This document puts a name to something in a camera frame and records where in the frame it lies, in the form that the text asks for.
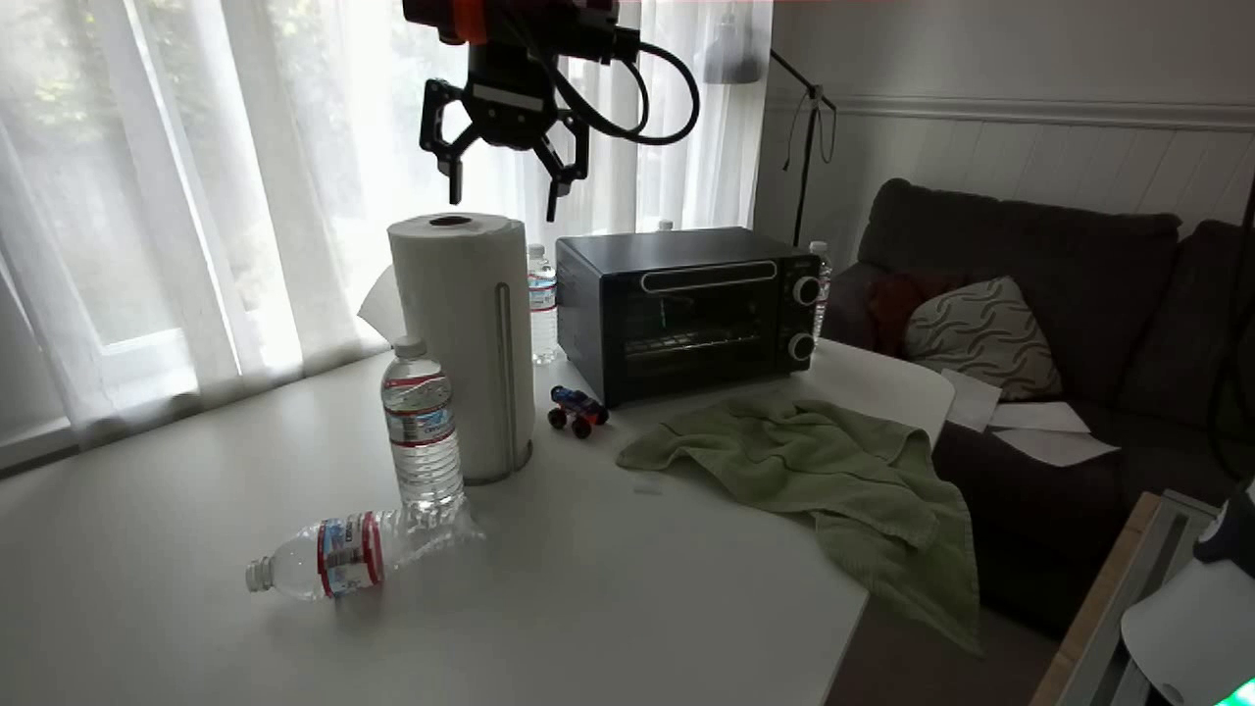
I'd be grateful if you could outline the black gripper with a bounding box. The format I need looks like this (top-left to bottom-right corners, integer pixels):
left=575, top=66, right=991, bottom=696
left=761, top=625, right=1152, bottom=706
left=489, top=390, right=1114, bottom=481
left=421, top=42, right=587, bottom=227

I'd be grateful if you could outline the white paper towel roll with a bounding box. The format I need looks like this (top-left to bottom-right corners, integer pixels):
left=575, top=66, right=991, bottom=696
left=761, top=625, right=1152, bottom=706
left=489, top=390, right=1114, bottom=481
left=355, top=212, right=538, bottom=488

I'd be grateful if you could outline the green cloth towel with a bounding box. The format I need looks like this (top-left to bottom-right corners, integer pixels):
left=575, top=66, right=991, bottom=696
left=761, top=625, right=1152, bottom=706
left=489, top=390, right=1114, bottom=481
left=616, top=395, right=987, bottom=659

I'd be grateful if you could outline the clear plastic water bottle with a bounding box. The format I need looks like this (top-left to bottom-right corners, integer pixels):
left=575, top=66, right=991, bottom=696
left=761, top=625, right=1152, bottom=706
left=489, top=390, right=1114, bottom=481
left=378, top=343, right=472, bottom=527
left=243, top=506, right=488, bottom=606
left=521, top=245, right=566, bottom=368

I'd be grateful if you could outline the black floor lamp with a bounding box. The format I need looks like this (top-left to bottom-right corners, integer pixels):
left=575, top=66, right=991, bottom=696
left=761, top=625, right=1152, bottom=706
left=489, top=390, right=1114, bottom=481
left=702, top=0, right=838, bottom=251

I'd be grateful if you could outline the black toaster oven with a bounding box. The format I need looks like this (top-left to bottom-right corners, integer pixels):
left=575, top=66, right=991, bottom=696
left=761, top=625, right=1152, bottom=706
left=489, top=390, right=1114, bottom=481
left=552, top=224, right=829, bottom=411

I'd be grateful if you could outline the purple blue toy car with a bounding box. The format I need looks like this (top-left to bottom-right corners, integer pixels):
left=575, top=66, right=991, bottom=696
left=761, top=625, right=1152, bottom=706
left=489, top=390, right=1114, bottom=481
left=545, top=379, right=612, bottom=442

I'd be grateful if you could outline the white sheer curtain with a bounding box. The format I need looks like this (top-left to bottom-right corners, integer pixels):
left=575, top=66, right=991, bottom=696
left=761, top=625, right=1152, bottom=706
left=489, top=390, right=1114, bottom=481
left=0, top=0, right=778, bottom=462

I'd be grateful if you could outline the dark red cushion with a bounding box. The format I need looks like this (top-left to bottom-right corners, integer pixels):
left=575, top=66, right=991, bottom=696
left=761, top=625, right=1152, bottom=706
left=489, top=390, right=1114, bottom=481
left=859, top=267, right=959, bottom=362

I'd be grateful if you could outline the white paper sheet on table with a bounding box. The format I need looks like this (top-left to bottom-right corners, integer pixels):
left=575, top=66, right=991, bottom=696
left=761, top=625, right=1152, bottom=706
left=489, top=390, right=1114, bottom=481
left=800, top=335, right=961, bottom=449

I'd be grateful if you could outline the beige patterned cushion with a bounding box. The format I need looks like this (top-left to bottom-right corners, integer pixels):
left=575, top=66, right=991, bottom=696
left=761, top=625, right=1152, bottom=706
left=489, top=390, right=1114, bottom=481
left=902, top=270, right=1072, bottom=403

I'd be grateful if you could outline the dark brown sofa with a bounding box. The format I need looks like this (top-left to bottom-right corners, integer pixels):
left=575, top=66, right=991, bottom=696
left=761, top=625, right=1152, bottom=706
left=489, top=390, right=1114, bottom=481
left=821, top=176, right=1255, bottom=644

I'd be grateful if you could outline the black device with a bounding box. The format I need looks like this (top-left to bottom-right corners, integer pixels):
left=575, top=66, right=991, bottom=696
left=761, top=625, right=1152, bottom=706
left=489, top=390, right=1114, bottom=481
left=1193, top=476, right=1255, bottom=582

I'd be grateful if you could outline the white round cover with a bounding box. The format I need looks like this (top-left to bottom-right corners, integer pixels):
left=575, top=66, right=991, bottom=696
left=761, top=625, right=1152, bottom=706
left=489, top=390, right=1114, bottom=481
left=1118, top=557, right=1255, bottom=706

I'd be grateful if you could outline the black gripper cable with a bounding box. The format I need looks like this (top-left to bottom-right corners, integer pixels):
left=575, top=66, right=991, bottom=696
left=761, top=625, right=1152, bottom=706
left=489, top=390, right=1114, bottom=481
left=545, top=36, right=708, bottom=151

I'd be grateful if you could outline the light wooden frame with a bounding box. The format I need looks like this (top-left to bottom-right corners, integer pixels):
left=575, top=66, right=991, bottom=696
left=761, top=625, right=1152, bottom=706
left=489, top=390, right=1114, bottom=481
left=1033, top=488, right=1227, bottom=706

